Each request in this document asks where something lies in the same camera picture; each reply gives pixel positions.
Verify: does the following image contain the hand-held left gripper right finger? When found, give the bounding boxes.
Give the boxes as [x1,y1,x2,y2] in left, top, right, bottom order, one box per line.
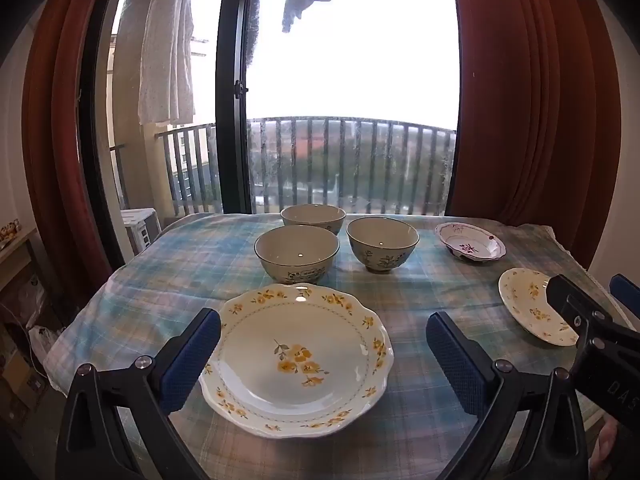
[426,311,592,480]

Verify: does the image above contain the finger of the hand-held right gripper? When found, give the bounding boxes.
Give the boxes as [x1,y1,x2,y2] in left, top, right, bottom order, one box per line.
[545,274,622,347]
[609,274,640,317]

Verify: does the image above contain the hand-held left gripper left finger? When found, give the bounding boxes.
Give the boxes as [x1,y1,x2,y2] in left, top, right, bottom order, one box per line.
[55,307,222,480]

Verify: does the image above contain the small yellow floral plate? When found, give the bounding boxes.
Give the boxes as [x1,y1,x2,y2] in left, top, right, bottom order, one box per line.
[498,267,581,347]

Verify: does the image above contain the large yellow floral plate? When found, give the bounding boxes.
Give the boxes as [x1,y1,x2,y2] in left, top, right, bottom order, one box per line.
[199,282,395,440]

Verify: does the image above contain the small red-rimmed floral plate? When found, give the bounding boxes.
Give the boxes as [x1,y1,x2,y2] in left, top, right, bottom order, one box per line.
[434,222,507,263]

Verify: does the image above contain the cream bowl leafy sprig print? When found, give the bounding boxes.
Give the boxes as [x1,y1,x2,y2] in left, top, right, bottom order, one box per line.
[346,216,420,275]

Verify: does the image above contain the cream bowl blue band print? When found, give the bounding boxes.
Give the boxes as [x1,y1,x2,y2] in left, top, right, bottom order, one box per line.
[254,225,341,285]

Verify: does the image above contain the cream bowl large flower print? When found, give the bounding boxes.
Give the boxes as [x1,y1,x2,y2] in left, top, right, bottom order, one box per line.
[280,204,347,237]

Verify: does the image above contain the person's right hand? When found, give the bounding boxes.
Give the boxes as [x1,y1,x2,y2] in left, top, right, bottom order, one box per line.
[590,417,621,480]

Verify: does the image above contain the plaid tablecloth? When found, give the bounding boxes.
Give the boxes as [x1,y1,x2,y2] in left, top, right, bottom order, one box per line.
[44,210,633,480]

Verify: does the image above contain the white plastic stool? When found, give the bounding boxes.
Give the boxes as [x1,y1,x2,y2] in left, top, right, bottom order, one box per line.
[121,207,162,256]

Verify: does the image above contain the white plastic bag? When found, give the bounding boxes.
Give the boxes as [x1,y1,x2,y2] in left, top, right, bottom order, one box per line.
[27,325,66,391]

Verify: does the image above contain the red curtain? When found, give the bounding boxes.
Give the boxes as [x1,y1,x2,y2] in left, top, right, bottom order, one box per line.
[447,0,623,273]
[20,0,146,291]

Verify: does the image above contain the wooden side cabinet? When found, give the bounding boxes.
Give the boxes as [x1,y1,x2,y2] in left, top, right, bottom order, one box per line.
[0,220,46,301]

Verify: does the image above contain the balcony railing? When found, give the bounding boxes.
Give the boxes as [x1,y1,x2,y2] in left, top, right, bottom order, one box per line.
[110,116,457,217]

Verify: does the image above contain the white hanging garment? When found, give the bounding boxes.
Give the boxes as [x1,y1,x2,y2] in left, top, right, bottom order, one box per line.
[137,0,197,126]

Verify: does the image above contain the black window frame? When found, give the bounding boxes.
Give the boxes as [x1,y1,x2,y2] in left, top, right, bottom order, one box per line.
[77,0,463,273]

